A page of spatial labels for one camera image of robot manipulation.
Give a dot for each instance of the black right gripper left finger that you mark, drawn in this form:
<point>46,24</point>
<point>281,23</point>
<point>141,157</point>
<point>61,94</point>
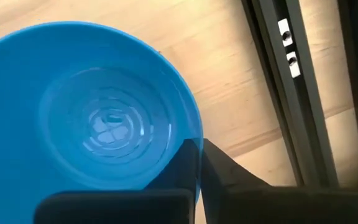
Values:
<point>120,208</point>

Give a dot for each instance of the silver T-slot nut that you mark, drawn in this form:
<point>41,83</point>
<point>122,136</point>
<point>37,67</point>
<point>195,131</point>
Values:
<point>294,71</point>
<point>283,25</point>

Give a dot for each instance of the black aluminium table frame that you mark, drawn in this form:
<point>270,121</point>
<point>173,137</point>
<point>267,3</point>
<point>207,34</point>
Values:
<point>303,124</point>

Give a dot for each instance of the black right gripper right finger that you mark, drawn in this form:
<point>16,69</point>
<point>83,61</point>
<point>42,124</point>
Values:
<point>259,205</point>

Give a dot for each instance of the blue plastic bowl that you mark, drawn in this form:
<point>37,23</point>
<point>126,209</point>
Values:
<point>26,93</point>

